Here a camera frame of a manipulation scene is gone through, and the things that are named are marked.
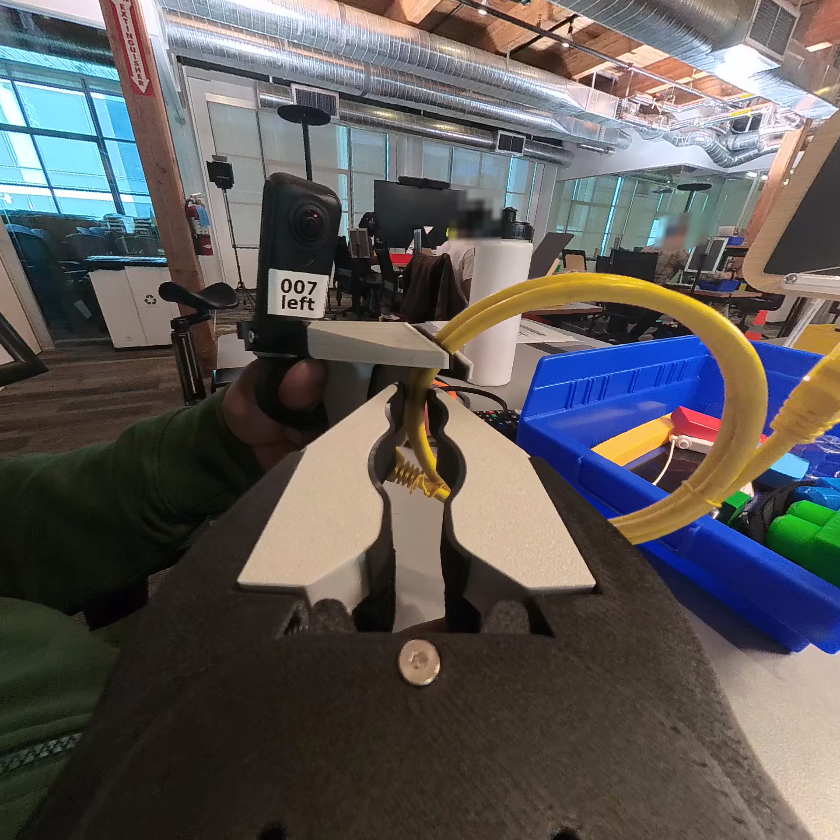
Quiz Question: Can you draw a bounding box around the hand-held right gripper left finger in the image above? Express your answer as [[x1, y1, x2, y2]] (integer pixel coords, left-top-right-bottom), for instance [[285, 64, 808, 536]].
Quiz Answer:
[[236, 382, 405, 634]]

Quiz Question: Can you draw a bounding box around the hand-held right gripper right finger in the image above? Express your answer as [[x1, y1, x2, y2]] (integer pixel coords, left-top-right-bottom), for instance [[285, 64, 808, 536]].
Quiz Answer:
[[427, 388, 597, 634]]

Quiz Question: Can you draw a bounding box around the yellow ethernet cable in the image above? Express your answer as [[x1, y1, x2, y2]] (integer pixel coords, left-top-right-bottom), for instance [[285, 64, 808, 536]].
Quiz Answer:
[[392, 272, 840, 546]]

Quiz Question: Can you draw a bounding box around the person's left forearm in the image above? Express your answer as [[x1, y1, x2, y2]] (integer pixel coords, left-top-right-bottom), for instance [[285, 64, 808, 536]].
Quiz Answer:
[[0, 390, 263, 614]]

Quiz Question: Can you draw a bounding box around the person's left hand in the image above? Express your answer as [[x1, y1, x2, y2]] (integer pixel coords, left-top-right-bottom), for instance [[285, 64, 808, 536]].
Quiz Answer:
[[223, 357, 329, 471]]

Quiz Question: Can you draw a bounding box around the brown jacket on chair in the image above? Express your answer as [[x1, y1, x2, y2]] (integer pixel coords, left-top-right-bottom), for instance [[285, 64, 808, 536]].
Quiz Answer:
[[400, 251, 468, 322]]

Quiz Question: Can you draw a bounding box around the red fire extinguisher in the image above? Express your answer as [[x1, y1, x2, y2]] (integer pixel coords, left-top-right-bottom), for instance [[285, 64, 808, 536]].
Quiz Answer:
[[185, 193, 215, 257]]

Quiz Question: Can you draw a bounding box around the white water bottle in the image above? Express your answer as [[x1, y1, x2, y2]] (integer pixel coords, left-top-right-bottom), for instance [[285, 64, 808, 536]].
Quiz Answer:
[[467, 209, 534, 388]]

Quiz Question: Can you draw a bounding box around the black television screen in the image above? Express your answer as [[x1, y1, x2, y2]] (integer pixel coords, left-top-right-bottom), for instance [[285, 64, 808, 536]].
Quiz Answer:
[[374, 177, 463, 252]]

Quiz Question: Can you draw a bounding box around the yellow block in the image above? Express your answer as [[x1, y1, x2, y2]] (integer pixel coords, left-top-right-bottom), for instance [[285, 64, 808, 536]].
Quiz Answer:
[[592, 416, 673, 468]]

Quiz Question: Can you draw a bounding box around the wooden pillar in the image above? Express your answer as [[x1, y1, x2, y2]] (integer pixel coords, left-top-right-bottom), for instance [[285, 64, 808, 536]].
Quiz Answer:
[[98, 0, 217, 388]]

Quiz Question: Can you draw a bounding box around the white recycling bin cabinet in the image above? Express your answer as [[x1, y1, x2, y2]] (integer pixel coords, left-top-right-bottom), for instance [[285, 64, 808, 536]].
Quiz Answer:
[[88, 266, 179, 349]]

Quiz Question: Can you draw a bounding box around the red block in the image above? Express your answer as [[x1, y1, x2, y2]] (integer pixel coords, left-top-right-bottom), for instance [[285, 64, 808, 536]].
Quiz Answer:
[[669, 406, 723, 447]]

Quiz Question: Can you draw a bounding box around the large blue storage bin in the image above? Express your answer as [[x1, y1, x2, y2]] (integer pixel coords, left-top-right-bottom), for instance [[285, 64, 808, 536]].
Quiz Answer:
[[516, 335, 840, 654]]

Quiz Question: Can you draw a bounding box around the blue block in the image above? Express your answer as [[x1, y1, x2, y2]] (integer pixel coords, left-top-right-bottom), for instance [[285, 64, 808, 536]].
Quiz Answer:
[[771, 453, 811, 490]]

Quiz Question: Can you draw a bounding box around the green stud brick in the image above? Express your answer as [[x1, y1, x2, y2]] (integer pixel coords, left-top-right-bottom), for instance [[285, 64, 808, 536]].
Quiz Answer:
[[766, 499, 840, 586]]

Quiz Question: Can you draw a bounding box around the black framed marker sign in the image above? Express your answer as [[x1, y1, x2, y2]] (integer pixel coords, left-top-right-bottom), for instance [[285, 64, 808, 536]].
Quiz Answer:
[[0, 311, 50, 388]]

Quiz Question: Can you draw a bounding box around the green zip jacket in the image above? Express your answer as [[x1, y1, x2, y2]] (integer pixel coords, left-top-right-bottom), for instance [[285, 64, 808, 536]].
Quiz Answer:
[[0, 597, 152, 840]]

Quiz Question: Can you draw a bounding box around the yellow plastic bin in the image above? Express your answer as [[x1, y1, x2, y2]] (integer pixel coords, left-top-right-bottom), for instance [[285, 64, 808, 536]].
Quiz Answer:
[[794, 325, 840, 357]]

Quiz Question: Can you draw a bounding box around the round silver ventilation duct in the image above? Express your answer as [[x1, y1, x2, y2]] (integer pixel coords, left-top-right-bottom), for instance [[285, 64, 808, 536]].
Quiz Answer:
[[161, 10, 631, 151], [197, 0, 624, 132]]

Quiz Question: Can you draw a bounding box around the red vertical wall sign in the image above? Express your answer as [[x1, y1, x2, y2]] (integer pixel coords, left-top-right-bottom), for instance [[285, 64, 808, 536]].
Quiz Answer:
[[110, 0, 157, 98]]

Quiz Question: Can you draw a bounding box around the blackboard easel with wooden frame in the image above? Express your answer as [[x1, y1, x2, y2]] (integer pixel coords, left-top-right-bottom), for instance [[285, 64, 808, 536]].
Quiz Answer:
[[742, 112, 840, 299]]

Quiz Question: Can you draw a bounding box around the large silver ventilation duct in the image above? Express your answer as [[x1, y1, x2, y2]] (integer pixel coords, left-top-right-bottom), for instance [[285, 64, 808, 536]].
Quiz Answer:
[[551, 0, 840, 119]]

